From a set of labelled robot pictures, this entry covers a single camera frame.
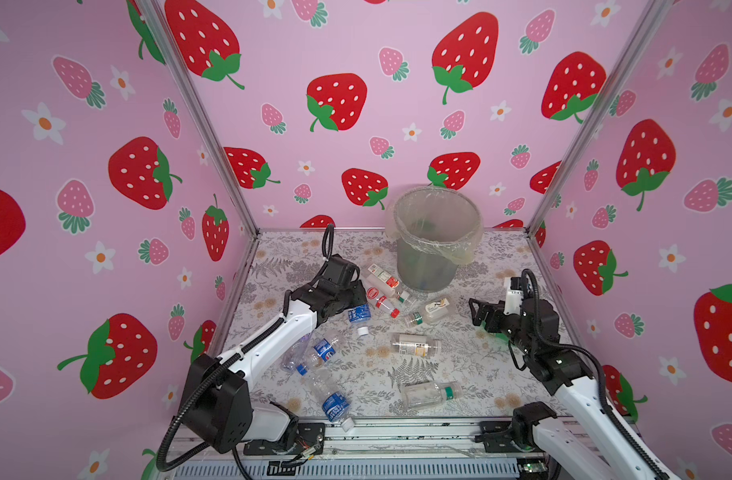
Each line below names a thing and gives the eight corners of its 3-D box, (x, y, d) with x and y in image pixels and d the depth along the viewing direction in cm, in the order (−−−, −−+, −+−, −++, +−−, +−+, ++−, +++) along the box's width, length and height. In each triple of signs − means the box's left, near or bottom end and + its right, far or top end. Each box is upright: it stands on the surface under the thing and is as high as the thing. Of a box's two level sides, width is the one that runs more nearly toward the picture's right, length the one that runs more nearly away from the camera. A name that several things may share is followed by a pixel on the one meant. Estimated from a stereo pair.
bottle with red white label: (363, 281, 106) (363, 272, 102) (374, 272, 108) (374, 262, 104) (388, 301, 100) (388, 292, 96) (399, 290, 103) (400, 282, 99)
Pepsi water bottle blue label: (314, 366, 88) (311, 359, 84) (317, 344, 92) (314, 337, 88) (337, 366, 88) (335, 359, 84) (339, 344, 92) (337, 337, 88)
